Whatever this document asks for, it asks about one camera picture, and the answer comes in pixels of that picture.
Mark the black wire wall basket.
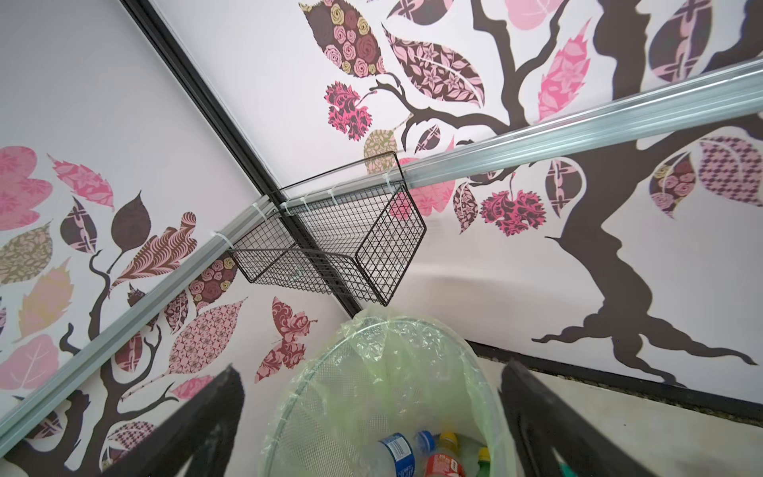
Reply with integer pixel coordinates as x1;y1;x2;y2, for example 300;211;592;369
230;151;427;305

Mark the clear bottle blue label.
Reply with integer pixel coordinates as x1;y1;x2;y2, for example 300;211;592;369
360;430;435;477

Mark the aluminium rail back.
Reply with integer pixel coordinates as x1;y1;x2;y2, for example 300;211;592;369
280;59;762;211

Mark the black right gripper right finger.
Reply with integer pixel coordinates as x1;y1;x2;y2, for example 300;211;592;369
500;360;653;476

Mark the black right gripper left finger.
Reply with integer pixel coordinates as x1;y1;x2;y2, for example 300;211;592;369
103;367;244;477

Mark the aluminium rail left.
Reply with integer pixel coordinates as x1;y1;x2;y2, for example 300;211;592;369
1;197;278;455

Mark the aluminium rail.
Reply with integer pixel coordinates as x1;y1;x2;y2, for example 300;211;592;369
1;197;278;455
280;59;762;211

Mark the clear bottle red label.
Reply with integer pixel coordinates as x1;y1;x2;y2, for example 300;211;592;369
424;432;466;477

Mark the grey mesh waste bin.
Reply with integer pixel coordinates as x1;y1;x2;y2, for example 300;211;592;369
261;315;517;477

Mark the green plastic bottle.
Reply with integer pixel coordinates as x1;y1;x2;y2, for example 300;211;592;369
475;447;491;477

